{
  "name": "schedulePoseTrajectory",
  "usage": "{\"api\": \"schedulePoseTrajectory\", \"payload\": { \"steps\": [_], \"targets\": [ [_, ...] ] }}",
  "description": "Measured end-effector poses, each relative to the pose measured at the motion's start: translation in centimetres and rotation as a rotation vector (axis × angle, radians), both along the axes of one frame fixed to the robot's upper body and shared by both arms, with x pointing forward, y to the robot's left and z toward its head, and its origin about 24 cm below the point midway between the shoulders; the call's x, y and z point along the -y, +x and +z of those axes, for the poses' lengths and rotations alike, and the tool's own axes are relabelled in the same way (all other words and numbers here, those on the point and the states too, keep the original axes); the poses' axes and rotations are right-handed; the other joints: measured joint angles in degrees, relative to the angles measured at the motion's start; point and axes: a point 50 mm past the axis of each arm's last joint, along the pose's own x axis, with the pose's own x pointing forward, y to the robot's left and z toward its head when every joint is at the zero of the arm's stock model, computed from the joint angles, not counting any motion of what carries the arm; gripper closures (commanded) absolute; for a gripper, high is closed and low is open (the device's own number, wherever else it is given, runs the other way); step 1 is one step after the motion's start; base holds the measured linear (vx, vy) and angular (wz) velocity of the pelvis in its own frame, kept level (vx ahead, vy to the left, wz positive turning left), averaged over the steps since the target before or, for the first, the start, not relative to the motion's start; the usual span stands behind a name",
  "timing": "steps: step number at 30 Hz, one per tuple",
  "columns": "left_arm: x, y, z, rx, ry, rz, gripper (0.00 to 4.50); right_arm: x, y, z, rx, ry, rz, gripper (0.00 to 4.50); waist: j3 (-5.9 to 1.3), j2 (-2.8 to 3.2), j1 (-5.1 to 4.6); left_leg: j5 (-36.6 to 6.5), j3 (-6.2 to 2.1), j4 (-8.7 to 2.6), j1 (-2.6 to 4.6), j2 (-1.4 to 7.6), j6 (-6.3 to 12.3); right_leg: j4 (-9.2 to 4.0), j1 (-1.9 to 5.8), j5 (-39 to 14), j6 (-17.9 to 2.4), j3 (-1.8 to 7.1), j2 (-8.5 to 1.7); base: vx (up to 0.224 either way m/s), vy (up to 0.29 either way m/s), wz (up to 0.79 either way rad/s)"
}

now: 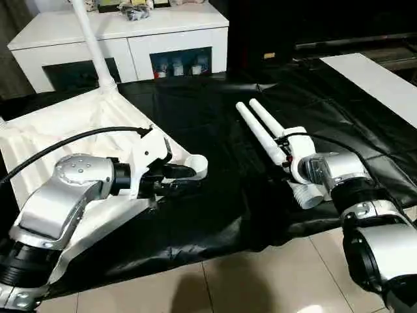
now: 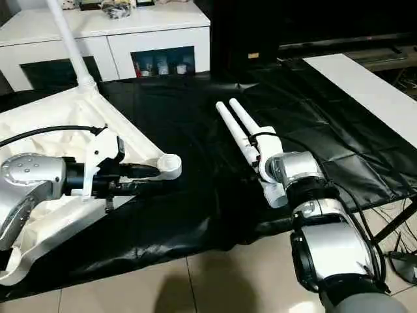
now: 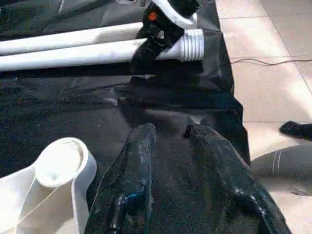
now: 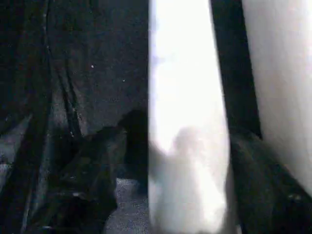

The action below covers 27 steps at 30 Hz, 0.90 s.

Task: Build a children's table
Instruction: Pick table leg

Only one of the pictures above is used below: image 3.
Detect thin black floor cable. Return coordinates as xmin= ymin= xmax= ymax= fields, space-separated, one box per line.
xmin=230 ymin=58 xmax=312 ymax=67

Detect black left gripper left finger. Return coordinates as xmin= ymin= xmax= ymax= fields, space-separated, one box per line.
xmin=86 ymin=122 xmax=157 ymax=234

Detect black robot right foot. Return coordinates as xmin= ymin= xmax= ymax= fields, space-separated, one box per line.
xmin=278 ymin=120 xmax=312 ymax=141

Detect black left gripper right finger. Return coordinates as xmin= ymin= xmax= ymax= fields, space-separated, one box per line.
xmin=182 ymin=123 xmax=293 ymax=234

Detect black work mat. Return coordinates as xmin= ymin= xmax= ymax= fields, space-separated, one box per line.
xmin=0 ymin=0 xmax=252 ymax=234

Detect white plastic table leg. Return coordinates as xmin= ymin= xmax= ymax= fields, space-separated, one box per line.
xmin=0 ymin=21 xmax=145 ymax=56
xmin=0 ymin=28 xmax=205 ymax=73

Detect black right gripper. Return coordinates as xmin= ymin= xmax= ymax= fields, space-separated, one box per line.
xmin=130 ymin=6 xmax=186 ymax=77

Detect white plastic table top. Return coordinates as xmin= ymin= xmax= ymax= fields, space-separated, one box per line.
xmin=0 ymin=136 xmax=98 ymax=234

